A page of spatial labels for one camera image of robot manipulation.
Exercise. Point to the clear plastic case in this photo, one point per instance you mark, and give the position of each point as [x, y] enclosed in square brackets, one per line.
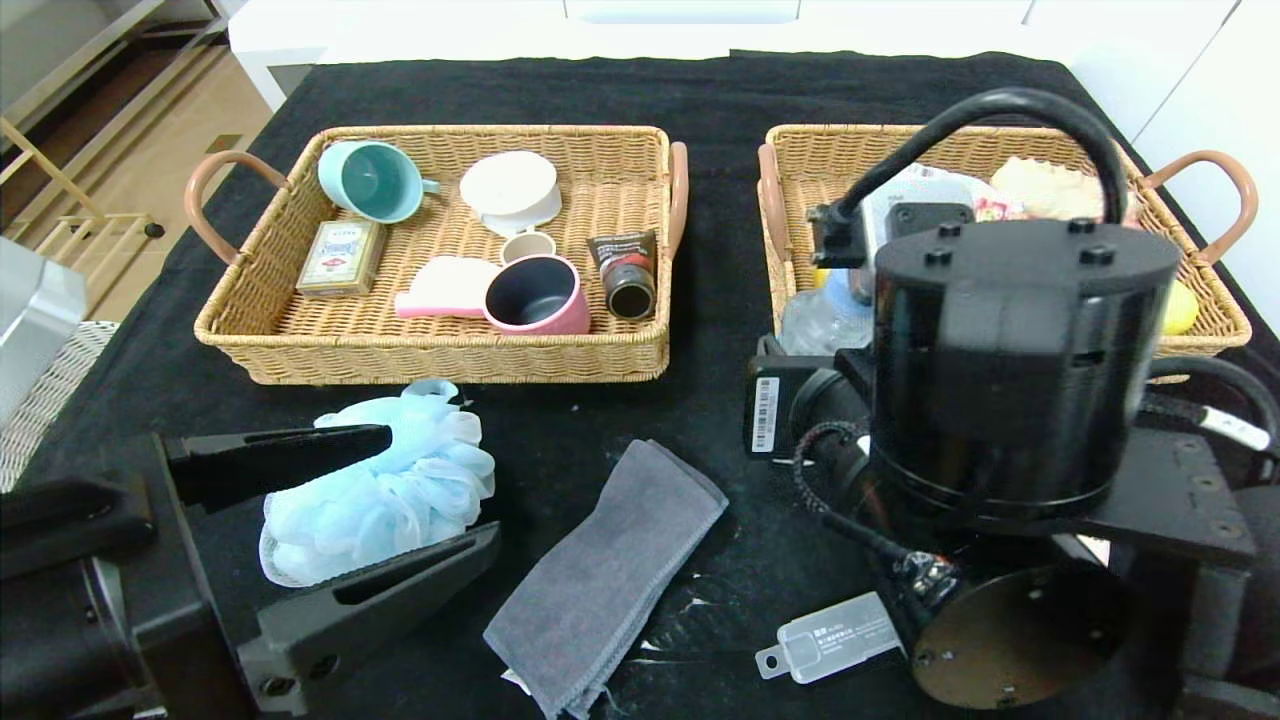
[830, 640]

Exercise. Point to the teal cup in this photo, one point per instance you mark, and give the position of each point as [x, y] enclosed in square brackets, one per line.
[372, 182]

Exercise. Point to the white wicker chair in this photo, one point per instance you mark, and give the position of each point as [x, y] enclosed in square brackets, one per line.
[70, 400]

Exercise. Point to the white cabinet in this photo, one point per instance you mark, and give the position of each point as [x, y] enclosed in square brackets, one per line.
[450, 30]

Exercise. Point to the green gold card box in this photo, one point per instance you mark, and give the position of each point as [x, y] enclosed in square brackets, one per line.
[341, 258]

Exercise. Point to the black cosmetic tube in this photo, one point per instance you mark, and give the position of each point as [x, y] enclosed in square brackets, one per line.
[626, 288]

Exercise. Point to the yellow lemon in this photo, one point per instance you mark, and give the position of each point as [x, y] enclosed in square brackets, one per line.
[1180, 308]

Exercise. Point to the pink mug dark inside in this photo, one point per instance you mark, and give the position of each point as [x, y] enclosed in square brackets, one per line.
[528, 290]

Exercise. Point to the yellow wooden rack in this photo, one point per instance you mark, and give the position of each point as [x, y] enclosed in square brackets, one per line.
[120, 223]

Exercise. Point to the grey folded towel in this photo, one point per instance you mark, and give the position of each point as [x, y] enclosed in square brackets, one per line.
[600, 580]

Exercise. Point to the yellow pear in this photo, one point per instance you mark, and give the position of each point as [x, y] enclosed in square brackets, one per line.
[822, 277]

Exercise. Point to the wicker basket with food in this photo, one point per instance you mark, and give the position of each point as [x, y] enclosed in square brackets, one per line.
[1000, 145]

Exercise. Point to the small beige cup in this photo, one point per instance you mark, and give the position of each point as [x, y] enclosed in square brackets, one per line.
[528, 245]

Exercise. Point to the white round lid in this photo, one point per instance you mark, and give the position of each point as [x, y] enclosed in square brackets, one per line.
[510, 188]

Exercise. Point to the beige bread loaf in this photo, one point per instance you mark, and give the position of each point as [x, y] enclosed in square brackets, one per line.
[1050, 185]

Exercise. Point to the clear water bottle blue cap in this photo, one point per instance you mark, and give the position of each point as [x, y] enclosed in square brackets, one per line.
[820, 320]

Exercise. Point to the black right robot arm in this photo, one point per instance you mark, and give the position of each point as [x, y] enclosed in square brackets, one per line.
[1000, 380]

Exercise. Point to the wicker basket with household items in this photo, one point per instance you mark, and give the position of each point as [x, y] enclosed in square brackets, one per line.
[600, 200]

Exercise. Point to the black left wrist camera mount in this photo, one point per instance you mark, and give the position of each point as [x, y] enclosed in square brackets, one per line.
[70, 525]

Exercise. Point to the grey low shelf unit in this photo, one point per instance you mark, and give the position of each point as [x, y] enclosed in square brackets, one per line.
[60, 40]

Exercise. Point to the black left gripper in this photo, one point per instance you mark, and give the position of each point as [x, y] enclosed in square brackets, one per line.
[195, 580]

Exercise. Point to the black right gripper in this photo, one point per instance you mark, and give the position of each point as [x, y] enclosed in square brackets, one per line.
[768, 412]

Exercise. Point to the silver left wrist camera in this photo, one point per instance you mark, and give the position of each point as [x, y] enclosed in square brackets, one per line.
[30, 320]

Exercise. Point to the light blue bath loofah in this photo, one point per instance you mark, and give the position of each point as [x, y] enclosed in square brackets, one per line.
[420, 480]

